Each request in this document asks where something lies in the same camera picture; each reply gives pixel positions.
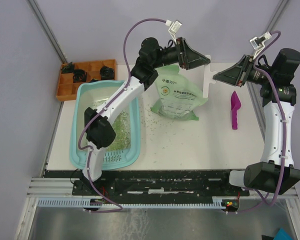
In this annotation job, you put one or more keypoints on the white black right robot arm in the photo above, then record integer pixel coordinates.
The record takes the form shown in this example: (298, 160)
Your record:
(279, 96)

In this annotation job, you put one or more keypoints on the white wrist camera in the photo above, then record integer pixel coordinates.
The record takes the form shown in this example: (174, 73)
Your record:
(258, 43)
(173, 28)

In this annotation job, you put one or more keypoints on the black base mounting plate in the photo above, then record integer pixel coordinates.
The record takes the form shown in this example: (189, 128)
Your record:
(187, 186)

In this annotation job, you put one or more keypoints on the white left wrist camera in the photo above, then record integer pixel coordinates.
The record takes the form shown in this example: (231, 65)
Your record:
(173, 28)

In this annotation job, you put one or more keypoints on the blue object bottom corner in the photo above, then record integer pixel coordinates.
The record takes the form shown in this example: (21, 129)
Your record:
(282, 235)

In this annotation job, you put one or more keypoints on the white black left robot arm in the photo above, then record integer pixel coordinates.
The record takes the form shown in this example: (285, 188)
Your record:
(98, 128)

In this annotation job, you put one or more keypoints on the teal plastic litter box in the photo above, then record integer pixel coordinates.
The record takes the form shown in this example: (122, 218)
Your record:
(92, 95)

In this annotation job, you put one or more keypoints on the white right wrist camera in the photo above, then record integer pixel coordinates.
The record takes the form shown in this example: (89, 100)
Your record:
(258, 43)

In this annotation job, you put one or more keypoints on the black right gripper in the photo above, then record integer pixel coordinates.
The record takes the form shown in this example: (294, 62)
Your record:
(237, 75)

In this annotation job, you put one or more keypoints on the white slotted cable duct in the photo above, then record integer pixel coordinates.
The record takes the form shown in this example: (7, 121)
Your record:
(92, 202)

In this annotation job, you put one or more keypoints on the green litter granules pile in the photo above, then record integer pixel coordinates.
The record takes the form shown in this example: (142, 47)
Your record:
(122, 128)

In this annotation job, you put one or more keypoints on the black round part in tray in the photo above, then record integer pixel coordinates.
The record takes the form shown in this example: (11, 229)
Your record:
(107, 73)

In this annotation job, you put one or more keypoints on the aluminium frame rail left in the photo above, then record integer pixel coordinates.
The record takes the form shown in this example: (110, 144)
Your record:
(46, 29)

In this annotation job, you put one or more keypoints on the magenta plastic litter scoop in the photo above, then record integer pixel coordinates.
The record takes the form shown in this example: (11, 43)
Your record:
(235, 106)

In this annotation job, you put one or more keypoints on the black ring part in tray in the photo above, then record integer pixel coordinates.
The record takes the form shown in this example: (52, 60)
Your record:
(79, 76)

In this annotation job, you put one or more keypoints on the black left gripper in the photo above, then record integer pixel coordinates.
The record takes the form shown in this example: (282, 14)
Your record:
(189, 58)

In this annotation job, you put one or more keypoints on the white plastic clip tool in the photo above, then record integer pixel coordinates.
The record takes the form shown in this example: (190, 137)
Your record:
(207, 79)

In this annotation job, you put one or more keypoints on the green cat litter bag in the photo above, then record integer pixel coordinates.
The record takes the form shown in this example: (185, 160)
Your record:
(178, 97)

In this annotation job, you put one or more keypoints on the orange compartment tray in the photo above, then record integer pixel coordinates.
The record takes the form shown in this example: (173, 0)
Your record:
(67, 89)

